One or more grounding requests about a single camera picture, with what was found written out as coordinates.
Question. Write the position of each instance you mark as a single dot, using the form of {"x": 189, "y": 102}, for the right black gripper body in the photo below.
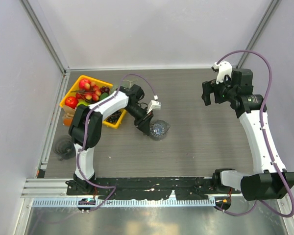
{"x": 223, "y": 91}

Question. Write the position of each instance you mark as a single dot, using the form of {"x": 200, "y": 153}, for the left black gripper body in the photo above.
{"x": 140, "y": 115}

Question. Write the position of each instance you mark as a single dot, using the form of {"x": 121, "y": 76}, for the clear glass coffee server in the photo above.
{"x": 158, "y": 129}

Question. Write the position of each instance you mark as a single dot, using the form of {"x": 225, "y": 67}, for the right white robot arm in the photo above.
{"x": 269, "y": 172}

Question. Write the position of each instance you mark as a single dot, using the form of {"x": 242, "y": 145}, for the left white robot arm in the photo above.
{"x": 86, "y": 127}

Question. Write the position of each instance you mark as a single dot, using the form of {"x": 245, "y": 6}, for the orange coffee filter box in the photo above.
{"x": 68, "y": 115}

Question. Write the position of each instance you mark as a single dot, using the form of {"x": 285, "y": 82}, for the black grape bunch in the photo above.
{"x": 113, "y": 118}

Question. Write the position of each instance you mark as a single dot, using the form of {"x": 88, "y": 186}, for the dark red grape bunch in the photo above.
{"x": 105, "y": 89}

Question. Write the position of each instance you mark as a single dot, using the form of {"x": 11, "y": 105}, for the red cherry bunch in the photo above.
{"x": 91, "y": 95}

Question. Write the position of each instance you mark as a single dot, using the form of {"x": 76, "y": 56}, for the green pear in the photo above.
{"x": 83, "y": 103}

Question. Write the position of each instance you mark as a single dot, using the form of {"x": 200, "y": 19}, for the red apple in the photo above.
{"x": 71, "y": 102}
{"x": 85, "y": 84}

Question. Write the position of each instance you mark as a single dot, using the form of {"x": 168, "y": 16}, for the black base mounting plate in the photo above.
{"x": 149, "y": 188}

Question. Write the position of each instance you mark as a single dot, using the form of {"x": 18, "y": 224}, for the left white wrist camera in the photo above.
{"x": 154, "y": 104}

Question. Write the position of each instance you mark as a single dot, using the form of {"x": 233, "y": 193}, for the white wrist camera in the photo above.
{"x": 154, "y": 104}
{"x": 223, "y": 69}

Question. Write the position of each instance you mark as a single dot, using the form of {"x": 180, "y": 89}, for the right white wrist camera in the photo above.
{"x": 223, "y": 69}

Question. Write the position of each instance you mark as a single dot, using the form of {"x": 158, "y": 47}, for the aluminium frame rail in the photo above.
{"x": 48, "y": 187}

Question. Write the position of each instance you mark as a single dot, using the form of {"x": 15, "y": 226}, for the white slotted cable duct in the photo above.
{"x": 90, "y": 202}

